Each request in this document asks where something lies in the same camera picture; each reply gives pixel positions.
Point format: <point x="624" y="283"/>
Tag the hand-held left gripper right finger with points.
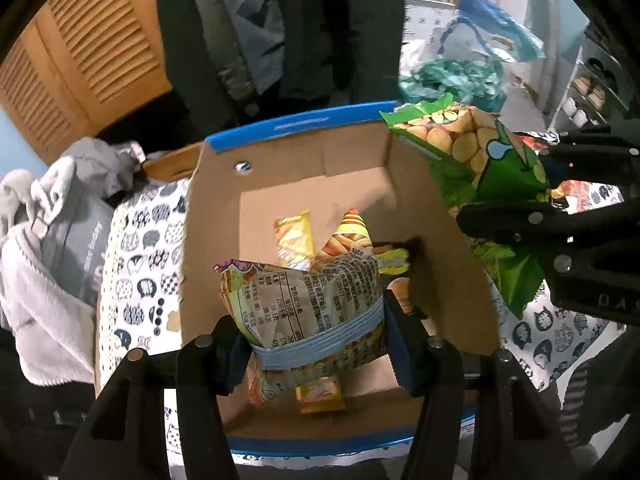
<point x="402" y="352"/>

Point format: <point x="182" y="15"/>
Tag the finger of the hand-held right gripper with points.
<point x="595" y="152"/>
<point x="520" y="220"/>

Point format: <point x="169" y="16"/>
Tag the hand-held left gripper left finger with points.
<point x="238" y="365"/>

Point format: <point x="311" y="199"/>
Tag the orange and black snack bag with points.
<point x="582" y="189"/>

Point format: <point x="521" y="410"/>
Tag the beige printed snack packet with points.
<point x="295" y="310"/>

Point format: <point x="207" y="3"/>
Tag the green biscuit snack bag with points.
<point x="450" y="140"/>

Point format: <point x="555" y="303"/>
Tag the cardboard box with blue rim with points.
<point x="300" y="160"/>

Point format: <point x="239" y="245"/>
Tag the white shoe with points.
<point x="568" y="106"/>
<point x="580" y="117"/>

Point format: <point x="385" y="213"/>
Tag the dark packet with bun picture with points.
<point x="402" y="296"/>

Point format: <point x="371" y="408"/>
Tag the beige shoe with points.
<point x="581" y="83"/>
<point x="596" y="94"/>

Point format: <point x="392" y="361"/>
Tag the shoe rack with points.
<point x="600" y="67"/>

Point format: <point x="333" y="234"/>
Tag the small orange snack packet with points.
<point x="320" y="394"/>

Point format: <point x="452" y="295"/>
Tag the black and yellow snack packet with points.
<point x="395" y="258"/>

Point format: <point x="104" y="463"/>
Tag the striped cloth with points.
<point x="575" y="395"/>

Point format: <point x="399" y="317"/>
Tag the striped yellow snack bag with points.
<point x="350" y="232"/>

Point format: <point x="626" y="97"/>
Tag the cat printed cloth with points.
<point x="135" y="280"/>

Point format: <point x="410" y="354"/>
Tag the small yellow snack packet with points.
<point x="295" y="237"/>

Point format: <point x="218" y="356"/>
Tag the teal plastic bag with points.
<point x="450" y="80"/>

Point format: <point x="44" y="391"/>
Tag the blue plastic bag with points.
<point x="480" y="25"/>

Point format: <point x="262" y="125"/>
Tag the white plastic bag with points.
<point x="420" y="55"/>

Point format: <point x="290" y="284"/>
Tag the black garment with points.
<point x="40" y="410"/>

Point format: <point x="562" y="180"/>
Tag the grey bag with lettering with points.
<point x="75" y="240"/>

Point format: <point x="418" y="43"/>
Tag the grey white clothes pile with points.
<point x="35" y="300"/>

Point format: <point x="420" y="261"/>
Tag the white printed table cover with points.
<point x="425" y="22"/>

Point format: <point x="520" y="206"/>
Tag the grey hooded garment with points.
<point x="100" y="160"/>

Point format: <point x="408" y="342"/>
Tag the black hanging coat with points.
<point x="340" y="25"/>

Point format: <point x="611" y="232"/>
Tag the dark green hanging coat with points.
<point x="195" y="35"/>

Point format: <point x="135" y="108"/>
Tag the grey-blue hanging jacket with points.
<point x="250" y="10"/>

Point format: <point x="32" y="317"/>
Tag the wooden louvered door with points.
<point x="85" y="50"/>

